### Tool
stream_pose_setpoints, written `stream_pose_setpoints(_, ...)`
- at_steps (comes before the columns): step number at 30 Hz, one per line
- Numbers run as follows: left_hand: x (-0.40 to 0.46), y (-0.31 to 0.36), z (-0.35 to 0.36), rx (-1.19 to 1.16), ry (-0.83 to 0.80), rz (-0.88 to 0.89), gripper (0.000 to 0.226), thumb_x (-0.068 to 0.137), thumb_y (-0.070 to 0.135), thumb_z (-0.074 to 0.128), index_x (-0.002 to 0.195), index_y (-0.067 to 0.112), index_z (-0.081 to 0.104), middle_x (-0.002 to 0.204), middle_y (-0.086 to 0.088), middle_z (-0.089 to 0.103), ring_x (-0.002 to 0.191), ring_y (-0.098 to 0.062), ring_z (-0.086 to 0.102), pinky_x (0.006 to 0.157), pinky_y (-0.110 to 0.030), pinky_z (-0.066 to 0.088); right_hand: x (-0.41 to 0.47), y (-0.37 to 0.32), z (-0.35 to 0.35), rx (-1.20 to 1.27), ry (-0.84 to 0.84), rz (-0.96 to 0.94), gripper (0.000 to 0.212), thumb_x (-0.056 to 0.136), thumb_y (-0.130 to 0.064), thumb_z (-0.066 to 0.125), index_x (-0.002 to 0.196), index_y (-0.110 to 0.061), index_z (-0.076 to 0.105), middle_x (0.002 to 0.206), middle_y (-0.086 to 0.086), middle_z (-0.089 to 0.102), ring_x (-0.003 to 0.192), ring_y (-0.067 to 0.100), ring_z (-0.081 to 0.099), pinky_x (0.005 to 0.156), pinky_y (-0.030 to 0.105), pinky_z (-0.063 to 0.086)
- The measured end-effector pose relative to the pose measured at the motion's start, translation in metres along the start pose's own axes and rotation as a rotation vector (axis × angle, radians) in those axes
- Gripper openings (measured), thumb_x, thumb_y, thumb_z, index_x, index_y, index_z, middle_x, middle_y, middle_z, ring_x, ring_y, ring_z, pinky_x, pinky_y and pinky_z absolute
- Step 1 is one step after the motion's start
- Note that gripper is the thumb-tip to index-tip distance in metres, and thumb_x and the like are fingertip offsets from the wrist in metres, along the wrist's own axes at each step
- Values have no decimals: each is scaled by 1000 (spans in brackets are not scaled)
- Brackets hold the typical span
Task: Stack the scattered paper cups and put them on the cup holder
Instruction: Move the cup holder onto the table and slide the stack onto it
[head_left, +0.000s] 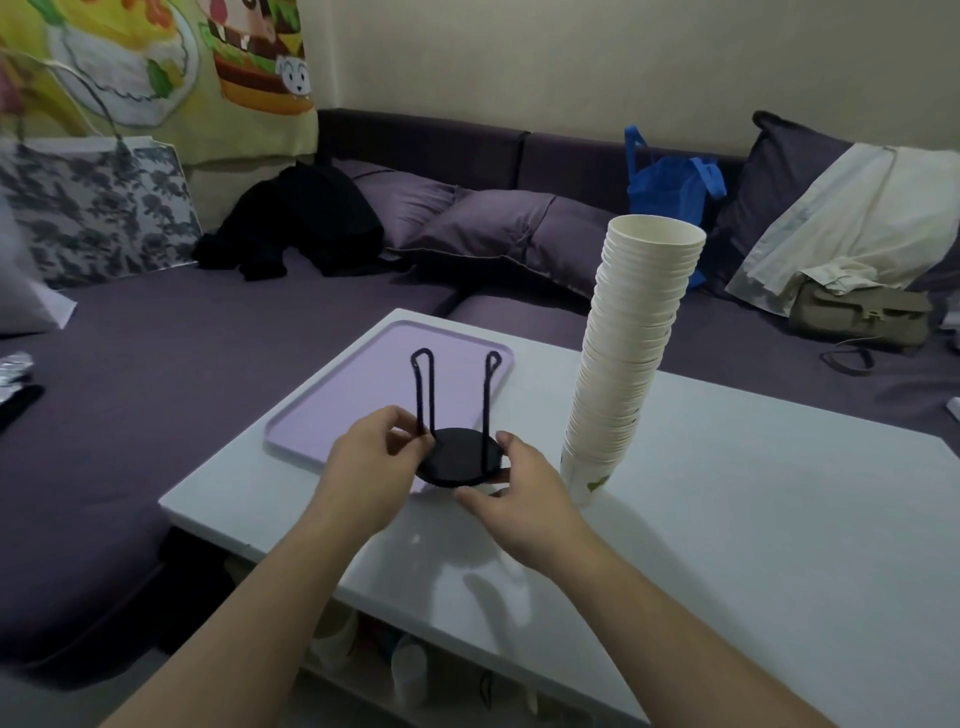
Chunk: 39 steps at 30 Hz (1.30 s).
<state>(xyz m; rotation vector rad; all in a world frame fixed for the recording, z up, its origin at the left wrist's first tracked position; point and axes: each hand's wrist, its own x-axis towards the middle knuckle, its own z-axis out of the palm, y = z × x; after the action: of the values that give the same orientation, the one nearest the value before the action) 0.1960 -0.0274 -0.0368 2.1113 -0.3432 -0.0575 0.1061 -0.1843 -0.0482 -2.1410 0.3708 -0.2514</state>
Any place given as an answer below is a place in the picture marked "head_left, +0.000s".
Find person's right hand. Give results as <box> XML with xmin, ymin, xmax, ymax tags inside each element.
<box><xmin>454</xmin><ymin>431</ymin><xmax>601</xmax><ymax>578</ymax></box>

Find person's left hand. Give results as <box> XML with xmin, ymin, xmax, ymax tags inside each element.
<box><xmin>312</xmin><ymin>405</ymin><xmax>436</xmax><ymax>540</ymax></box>

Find black wire cup holder stand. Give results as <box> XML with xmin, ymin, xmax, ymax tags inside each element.
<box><xmin>409</xmin><ymin>348</ymin><xmax>508</xmax><ymax>490</ymax></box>

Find person's left forearm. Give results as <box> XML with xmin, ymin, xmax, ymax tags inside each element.
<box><xmin>97</xmin><ymin>507</ymin><xmax>370</xmax><ymax>728</ymax></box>

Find person's right forearm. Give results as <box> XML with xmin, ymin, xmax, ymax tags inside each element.
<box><xmin>544</xmin><ymin>534</ymin><xmax>834</xmax><ymax>728</ymax></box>

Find lilac plastic tray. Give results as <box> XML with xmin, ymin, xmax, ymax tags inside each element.
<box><xmin>264</xmin><ymin>320</ymin><xmax>516</xmax><ymax>496</ymax></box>

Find white cups under table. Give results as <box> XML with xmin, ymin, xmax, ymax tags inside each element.
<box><xmin>311</xmin><ymin>603</ymin><xmax>432</xmax><ymax>714</ymax></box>

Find stack of white paper cups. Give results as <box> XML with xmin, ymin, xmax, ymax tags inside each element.
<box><xmin>559</xmin><ymin>213</ymin><xmax>708</xmax><ymax>510</ymax></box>

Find purple sofa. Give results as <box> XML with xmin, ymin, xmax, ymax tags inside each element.
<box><xmin>0</xmin><ymin>107</ymin><xmax>960</xmax><ymax>669</ymax></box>

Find black clothing heap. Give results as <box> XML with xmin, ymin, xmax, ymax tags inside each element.
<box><xmin>192</xmin><ymin>159</ymin><xmax>410</xmax><ymax>282</ymax></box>

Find blue fabric bag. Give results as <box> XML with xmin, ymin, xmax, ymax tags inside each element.
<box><xmin>624</xmin><ymin>125</ymin><xmax>728</xmax><ymax>292</ymax></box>

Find grey floral paper bag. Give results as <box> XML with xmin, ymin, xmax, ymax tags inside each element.
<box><xmin>0</xmin><ymin>60</ymin><xmax>205</xmax><ymax>292</ymax></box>

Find crumpled silver foil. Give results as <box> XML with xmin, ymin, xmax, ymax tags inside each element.
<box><xmin>0</xmin><ymin>351</ymin><xmax>36</xmax><ymax>391</ymax></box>

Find olive green handbag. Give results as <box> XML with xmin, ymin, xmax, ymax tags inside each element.
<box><xmin>787</xmin><ymin>273</ymin><xmax>935</xmax><ymax>350</ymax></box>

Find dark purple pillow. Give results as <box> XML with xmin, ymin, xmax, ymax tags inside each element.
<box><xmin>708</xmin><ymin>111</ymin><xmax>960</xmax><ymax>301</ymax></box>

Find cream cloth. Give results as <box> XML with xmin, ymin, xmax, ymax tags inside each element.
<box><xmin>724</xmin><ymin>144</ymin><xmax>960</xmax><ymax>318</ymax></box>

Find colourful cartoon wall hanging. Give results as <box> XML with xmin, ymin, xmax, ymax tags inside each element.
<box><xmin>0</xmin><ymin>0</ymin><xmax>320</xmax><ymax>168</ymax></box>

